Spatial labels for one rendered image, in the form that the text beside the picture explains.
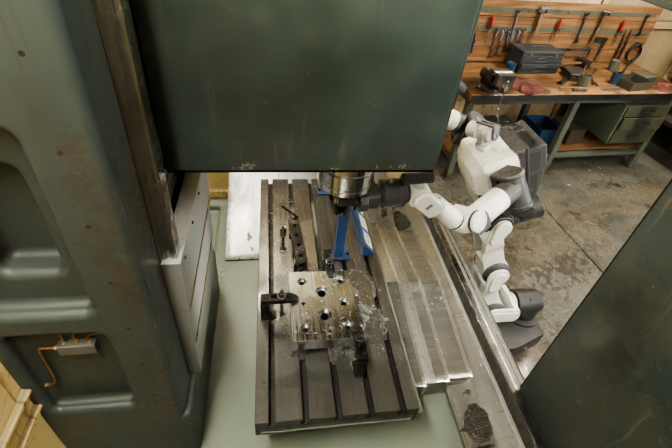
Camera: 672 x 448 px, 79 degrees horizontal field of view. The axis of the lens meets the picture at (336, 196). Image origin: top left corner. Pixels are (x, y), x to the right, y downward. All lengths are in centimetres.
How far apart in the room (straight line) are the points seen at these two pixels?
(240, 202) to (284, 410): 118
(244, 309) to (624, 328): 139
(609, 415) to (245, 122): 116
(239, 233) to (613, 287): 160
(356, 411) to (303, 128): 88
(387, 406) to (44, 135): 115
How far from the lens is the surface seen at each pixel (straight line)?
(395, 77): 91
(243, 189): 227
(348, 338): 142
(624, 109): 460
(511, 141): 182
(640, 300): 122
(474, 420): 177
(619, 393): 133
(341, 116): 93
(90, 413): 145
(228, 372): 178
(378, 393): 144
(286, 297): 149
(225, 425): 170
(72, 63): 69
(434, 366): 176
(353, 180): 108
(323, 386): 143
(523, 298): 266
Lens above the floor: 217
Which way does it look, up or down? 38 degrees down
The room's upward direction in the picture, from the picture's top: 6 degrees clockwise
